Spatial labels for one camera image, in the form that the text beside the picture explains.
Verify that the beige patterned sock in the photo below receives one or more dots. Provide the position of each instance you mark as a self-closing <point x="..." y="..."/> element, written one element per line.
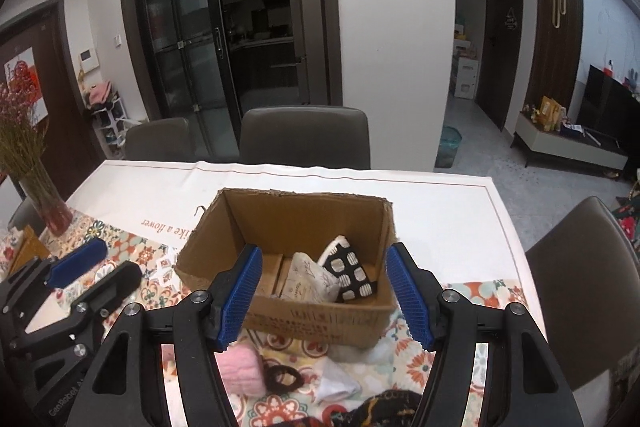
<point x="307" y="279"/>

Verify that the white television cabinet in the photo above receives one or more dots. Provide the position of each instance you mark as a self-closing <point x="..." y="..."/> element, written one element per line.
<point x="565" y="147"/>

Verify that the colourful printed cloth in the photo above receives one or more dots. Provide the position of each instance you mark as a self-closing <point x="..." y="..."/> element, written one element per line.
<point x="629" y="217"/>

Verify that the brown slatted wardrobe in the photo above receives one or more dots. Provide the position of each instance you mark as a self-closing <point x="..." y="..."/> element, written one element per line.
<point x="545" y="72"/>

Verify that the white cloth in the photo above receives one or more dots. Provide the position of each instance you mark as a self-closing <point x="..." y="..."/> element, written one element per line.
<point x="337" y="382"/>

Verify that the grey dining chair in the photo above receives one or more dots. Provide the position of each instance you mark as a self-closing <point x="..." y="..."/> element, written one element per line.
<point x="305" y="134"/>
<point x="25" y="217"/>
<point x="575" y="282"/>
<point x="157" y="139"/>

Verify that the triangular door sign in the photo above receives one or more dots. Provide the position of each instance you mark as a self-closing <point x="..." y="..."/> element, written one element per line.
<point x="510" y="19"/>

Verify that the dried flower bouquet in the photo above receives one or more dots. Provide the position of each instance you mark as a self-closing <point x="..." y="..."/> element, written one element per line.
<point x="17" y="122"/>

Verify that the dark wooden entrance door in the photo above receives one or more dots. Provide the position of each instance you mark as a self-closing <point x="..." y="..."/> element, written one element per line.
<point x="65" y="117"/>

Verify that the brown flat box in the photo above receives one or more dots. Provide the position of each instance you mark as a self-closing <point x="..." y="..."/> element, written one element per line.
<point x="27" y="252"/>

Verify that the brown cardboard box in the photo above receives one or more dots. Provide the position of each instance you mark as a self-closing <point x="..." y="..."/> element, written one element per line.
<point x="300" y="322"/>

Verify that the pale grey cloth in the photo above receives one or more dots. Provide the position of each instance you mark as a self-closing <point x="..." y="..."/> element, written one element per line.
<point x="370" y="349"/>

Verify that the black white patterned sock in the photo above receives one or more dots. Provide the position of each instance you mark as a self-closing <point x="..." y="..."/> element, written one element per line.
<point x="350" y="274"/>

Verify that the black printed cloth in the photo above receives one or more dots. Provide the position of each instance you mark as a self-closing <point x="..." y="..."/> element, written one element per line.
<point x="375" y="412"/>

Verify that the pink fluffy towel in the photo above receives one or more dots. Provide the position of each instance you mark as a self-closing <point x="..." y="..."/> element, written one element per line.
<point x="242" y="369"/>

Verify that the black television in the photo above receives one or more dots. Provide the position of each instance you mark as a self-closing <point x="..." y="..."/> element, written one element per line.
<point x="610" y="102"/>

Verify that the red wall poster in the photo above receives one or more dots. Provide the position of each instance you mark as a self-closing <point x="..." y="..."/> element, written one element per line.
<point x="27" y="77"/>

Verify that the pink glass vase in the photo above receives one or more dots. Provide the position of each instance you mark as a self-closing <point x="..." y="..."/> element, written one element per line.
<point x="50" y="207"/>

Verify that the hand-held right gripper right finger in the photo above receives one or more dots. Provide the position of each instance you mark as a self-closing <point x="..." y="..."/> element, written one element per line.
<point x="407" y="299"/>

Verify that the white intercom panel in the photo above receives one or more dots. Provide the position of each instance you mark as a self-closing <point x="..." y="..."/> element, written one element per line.
<point x="89" y="61"/>

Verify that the pink bag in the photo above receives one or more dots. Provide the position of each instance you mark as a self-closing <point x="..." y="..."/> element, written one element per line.
<point x="99" y="92"/>

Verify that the yellow snack packs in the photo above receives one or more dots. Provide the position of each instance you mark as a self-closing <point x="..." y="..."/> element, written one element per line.
<point x="550" y="112"/>

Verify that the black framed glass door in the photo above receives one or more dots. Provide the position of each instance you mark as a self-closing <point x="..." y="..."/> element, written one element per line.
<point x="175" y="32"/>

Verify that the dark room door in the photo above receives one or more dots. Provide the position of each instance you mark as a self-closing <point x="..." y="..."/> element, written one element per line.
<point x="500" y="47"/>

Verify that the white storage box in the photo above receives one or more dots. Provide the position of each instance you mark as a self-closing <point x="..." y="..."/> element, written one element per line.
<point x="465" y="79"/>

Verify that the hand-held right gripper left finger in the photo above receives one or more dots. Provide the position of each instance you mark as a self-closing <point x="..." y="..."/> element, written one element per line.
<point x="240" y="299"/>

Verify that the white shoe rack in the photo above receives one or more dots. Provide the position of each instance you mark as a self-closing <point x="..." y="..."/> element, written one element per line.
<point x="115" y="127"/>

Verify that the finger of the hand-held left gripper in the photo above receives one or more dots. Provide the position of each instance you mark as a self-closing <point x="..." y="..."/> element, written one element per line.
<point x="75" y="264"/>
<point x="112" y="282"/>

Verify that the green trash bin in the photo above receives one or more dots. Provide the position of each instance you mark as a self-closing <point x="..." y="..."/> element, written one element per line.
<point x="447" y="149"/>

